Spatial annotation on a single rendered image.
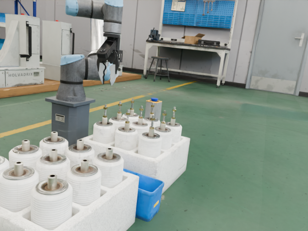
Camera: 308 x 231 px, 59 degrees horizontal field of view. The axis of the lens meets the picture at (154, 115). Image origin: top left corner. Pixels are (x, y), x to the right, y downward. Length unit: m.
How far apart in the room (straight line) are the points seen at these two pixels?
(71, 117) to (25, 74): 1.82
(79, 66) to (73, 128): 0.32
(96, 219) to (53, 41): 3.12
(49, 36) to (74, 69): 2.36
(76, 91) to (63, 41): 2.28
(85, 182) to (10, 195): 0.18
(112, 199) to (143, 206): 0.22
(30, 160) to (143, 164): 0.42
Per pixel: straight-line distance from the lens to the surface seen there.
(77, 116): 1.46
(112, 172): 0.87
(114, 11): 1.18
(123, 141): 1.16
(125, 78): 4.84
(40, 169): 0.86
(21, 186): 0.78
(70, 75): 1.45
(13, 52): 3.31
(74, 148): 0.97
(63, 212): 0.72
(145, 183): 1.10
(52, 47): 3.75
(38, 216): 0.73
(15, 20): 3.38
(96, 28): 1.56
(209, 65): 6.13
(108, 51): 1.13
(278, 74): 6.02
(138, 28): 6.72
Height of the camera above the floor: 0.60
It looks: 14 degrees down
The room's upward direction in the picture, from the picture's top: 6 degrees clockwise
